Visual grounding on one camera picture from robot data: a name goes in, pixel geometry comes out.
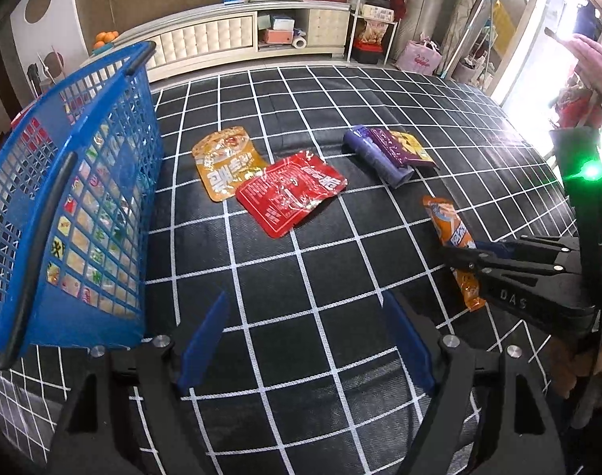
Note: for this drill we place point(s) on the orange yellow snack packet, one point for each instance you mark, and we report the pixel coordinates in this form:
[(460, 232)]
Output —
[(226, 159)]

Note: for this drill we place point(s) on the red snack packet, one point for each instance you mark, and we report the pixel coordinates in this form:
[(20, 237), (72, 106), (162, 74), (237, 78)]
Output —
[(288, 191)]

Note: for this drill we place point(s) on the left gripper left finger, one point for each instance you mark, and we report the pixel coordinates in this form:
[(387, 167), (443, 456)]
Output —
[(94, 435)]

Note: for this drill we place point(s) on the blue plastic basket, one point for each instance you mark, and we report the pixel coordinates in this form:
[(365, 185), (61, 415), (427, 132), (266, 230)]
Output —
[(37, 165)]

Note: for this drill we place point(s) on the dark blue snack packet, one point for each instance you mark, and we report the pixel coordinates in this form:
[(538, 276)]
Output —
[(359, 140)]

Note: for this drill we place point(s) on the purple yellow cracker packet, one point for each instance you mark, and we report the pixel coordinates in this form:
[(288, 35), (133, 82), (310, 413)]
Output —
[(401, 148)]

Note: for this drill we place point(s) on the paper towel roll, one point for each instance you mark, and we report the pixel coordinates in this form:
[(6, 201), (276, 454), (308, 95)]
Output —
[(299, 42)]

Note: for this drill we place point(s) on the black white grid tablecloth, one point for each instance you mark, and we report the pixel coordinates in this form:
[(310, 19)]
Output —
[(306, 380)]

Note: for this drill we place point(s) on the oranges on blue plate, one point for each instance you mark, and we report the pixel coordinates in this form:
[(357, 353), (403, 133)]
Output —
[(104, 39)]

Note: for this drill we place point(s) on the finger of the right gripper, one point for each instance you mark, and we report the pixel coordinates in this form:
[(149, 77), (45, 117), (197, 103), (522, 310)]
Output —
[(475, 260), (526, 246)]

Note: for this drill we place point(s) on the orange box in cabinet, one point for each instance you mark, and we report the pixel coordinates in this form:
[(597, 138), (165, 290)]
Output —
[(276, 37)]

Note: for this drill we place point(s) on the pink gift bag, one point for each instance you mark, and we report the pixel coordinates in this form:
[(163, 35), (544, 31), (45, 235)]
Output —
[(421, 57)]

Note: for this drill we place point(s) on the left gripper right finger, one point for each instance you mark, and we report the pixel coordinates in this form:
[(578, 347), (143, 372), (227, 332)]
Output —
[(516, 433)]

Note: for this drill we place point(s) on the white tufted tv cabinet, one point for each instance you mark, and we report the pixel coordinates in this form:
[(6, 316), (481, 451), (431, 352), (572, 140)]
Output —
[(211, 36)]

